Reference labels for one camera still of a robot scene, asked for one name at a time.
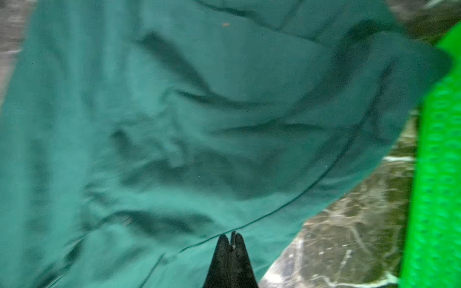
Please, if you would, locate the green plastic basket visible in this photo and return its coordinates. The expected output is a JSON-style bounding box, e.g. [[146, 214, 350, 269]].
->
[[399, 24, 461, 288]]

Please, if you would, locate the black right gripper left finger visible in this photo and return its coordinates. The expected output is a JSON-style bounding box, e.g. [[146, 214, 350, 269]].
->
[[203, 235, 232, 288]]

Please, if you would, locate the dark green t-shirt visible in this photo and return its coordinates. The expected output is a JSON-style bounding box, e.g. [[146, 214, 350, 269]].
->
[[1, 1, 453, 288]]

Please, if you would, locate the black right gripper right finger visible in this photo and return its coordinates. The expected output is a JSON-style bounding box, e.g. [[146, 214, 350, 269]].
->
[[230, 232, 259, 288]]

